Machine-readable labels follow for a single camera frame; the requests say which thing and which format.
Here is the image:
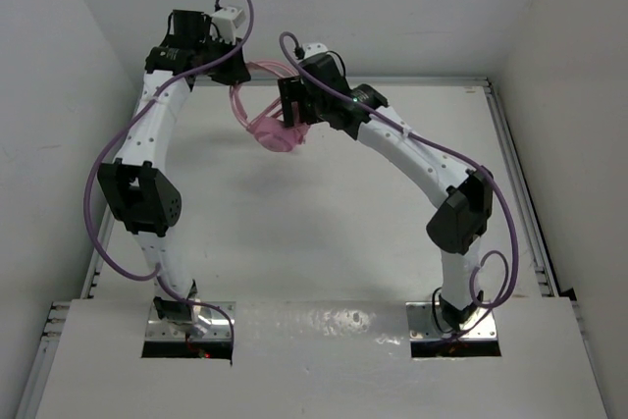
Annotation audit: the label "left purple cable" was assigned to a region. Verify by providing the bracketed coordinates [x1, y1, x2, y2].
[83, 0, 256, 337]

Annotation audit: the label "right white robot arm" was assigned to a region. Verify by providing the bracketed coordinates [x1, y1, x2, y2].
[279, 44, 493, 332]

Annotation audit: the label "metal base plate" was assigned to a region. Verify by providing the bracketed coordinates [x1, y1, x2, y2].
[144, 306, 232, 342]
[405, 301, 498, 342]

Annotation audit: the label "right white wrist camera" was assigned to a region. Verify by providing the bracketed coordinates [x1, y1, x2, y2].
[295, 42, 329, 62]

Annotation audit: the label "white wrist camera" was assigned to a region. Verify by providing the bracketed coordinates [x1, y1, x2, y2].
[210, 6, 246, 44]
[295, 42, 329, 62]

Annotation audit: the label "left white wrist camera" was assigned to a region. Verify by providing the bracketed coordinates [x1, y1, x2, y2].
[210, 6, 246, 44]

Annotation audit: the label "purple cable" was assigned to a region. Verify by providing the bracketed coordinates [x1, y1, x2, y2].
[83, 0, 256, 337]
[279, 31, 520, 341]

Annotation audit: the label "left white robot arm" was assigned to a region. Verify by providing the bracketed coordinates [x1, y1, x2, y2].
[97, 6, 250, 324]

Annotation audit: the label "aluminium table frame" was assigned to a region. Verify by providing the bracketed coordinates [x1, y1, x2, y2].
[18, 78, 560, 418]

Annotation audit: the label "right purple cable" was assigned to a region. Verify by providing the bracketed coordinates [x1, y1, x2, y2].
[279, 31, 520, 341]

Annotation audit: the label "white front cover board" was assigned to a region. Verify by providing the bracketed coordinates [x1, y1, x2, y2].
[37, 298, 605, 418]

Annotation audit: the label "pink headphones with cable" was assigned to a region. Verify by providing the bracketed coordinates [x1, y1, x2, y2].
[229, 84, 310, 153]

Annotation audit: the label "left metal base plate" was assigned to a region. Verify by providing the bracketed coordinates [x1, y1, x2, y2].
[144, 306, 232, 342]

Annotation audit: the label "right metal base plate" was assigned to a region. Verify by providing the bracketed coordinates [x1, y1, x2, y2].
[405, 301, 498, 342]

